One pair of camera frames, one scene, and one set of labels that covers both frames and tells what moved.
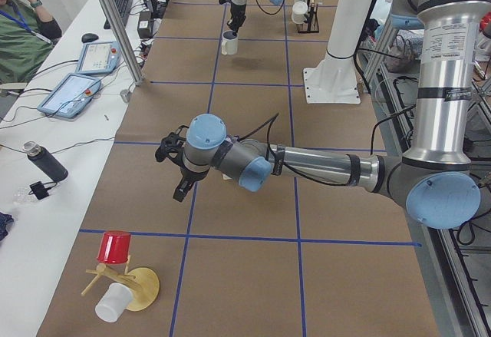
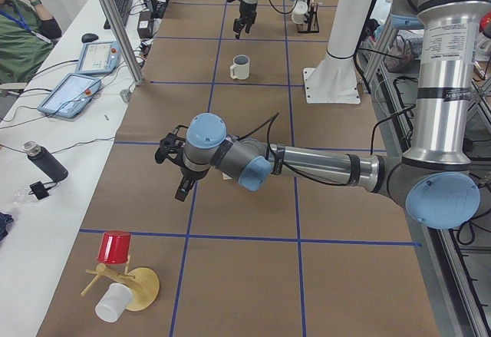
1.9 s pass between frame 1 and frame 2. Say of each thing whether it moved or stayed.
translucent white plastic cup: stayed
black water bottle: stayed
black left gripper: stayed
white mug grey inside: moved
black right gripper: moved
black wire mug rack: stayed
